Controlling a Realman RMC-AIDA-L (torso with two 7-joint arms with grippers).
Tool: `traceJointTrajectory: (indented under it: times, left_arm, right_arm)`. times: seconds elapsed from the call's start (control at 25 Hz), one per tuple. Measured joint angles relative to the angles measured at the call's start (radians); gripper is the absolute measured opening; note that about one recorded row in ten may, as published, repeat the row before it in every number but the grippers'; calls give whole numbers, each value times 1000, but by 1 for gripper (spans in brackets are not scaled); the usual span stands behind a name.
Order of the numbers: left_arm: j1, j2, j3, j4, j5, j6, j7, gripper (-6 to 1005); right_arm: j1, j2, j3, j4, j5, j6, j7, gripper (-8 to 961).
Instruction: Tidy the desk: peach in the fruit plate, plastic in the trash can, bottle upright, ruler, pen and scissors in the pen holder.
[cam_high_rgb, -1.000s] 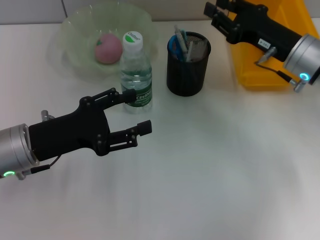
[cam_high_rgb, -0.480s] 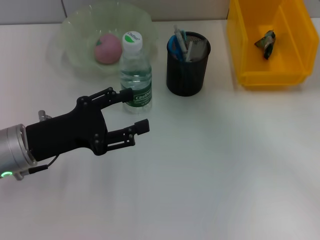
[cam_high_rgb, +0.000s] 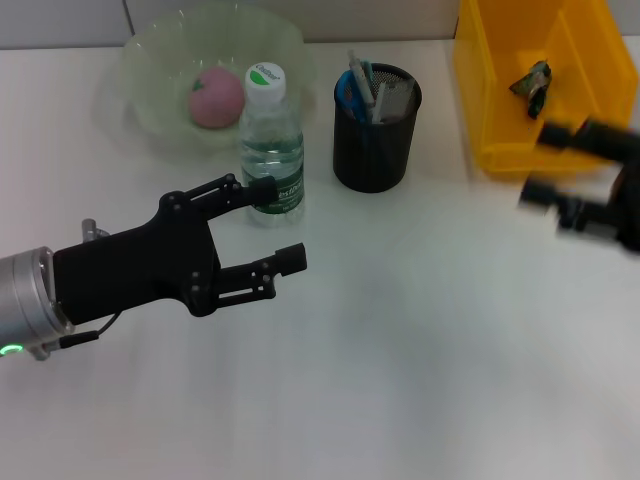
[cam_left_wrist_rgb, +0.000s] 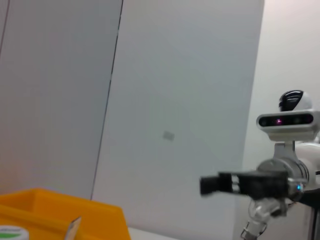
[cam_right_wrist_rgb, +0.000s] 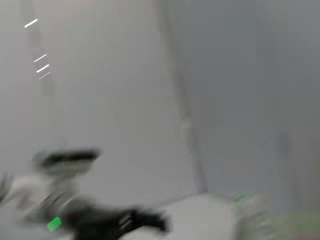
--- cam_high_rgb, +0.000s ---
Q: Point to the pink toy peach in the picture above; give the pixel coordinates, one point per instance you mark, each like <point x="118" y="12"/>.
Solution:
<point x="217" y="100"/>

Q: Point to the grey clear ballpoint pen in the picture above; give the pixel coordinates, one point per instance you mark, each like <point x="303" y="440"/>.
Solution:
<point x="364" y="85"/>

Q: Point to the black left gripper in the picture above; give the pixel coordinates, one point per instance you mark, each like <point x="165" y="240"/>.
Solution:
<point x="135" y="270"/>

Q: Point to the green plastic wrapper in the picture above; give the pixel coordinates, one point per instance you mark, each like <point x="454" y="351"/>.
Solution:
<point x="535" y="87"/>

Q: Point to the blue scissors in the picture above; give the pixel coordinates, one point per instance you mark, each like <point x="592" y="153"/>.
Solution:
<point x="347" y="95"/>

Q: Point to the yellow plastic bin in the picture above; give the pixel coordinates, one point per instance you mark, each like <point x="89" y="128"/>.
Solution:
<point x="495" y="100"/>

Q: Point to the clear plastic ruler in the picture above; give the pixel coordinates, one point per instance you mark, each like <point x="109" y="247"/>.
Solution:
<point x="395" y="100"/>

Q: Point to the black mesh pen holder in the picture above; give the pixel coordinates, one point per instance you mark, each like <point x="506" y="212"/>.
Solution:
<point x="372" y="160"/>

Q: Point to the clear green-label water bottle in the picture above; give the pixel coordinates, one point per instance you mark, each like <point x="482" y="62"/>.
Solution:
<point x="272" y="145"/>

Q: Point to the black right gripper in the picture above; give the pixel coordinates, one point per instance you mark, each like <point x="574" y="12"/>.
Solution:
<point x="627" y="210"/>

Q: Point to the translucent green plastic bowl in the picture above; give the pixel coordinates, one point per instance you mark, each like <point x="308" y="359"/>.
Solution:
<point x="150" y="75"/>

